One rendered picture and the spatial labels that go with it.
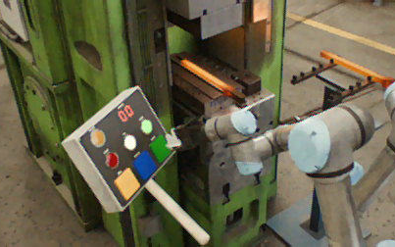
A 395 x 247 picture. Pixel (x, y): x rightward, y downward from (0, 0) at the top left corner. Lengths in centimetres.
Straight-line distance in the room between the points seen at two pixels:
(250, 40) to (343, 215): 120
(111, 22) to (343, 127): 96
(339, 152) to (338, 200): 12
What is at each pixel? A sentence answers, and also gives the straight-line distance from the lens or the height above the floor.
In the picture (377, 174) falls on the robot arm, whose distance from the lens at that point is 158.
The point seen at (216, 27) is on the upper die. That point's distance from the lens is 191.
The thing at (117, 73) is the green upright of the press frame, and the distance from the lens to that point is 190.
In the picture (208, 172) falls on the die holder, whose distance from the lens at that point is 216.
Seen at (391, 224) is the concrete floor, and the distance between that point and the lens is 300.
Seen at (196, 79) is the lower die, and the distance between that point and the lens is 217.
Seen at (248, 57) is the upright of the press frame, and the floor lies 101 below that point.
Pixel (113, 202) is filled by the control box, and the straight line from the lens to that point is 163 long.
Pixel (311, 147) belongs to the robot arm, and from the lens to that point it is 115.
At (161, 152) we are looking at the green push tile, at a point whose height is 100.
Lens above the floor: 210
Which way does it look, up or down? 32 degrees down
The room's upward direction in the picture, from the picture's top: 3 degrees counter-clockwise
